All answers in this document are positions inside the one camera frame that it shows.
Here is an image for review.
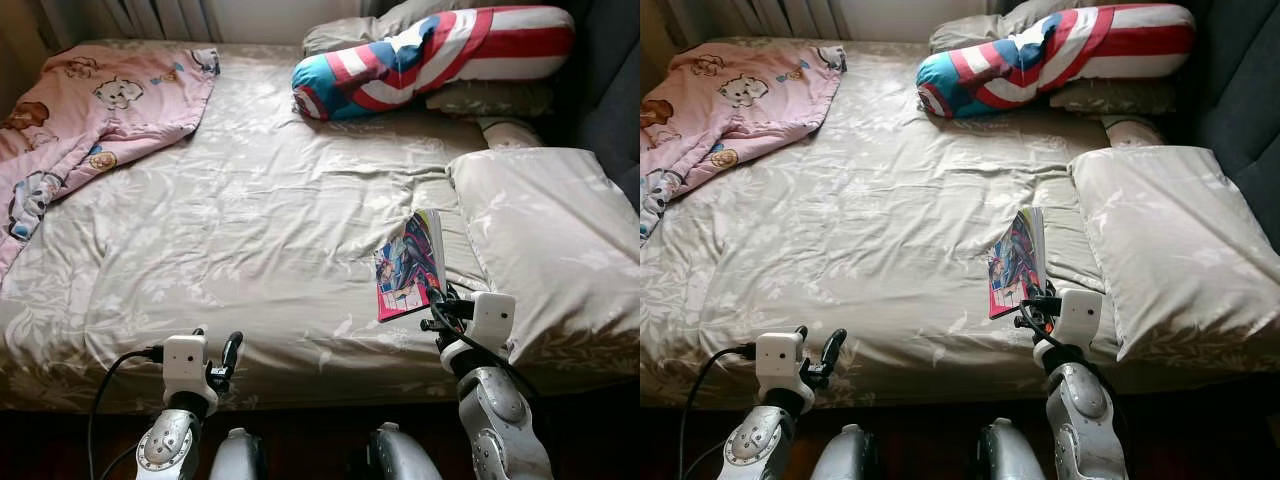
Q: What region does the colourful comic book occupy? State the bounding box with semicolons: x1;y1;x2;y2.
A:
374;208;449;324
987;206;1049;322

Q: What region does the large beige floral pillow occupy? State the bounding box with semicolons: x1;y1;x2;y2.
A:
1068;145;1280;364
447;147;641;364

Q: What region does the pink cartoon print quilt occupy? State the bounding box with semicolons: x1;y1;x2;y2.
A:
0;45;222;282
640;42;850;242

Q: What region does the bed with beige floral sheet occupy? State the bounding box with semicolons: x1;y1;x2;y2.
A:
0;40;641;412
640;38;1280;410

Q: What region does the silver right robot leg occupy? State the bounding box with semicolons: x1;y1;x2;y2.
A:
975;418;1047;480
365;422;444;480

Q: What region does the small beige floral cushion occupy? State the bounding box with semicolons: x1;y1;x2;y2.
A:
478;115;542;152
1100;113;1167;150

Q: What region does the dark grey padded headboard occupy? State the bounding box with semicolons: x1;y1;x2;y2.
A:
1185;0;1280;252
560;0;641;207

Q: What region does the red white blue striped pillow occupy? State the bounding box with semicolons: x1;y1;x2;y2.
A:
292;5;577;124
915;3;1197;122

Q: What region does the grey pleated curtain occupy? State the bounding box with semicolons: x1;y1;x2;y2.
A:
665;0;842;42
40;0;222;46

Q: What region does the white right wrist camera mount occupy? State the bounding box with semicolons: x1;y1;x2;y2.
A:
465;292;518;360
1055;290;1104;352

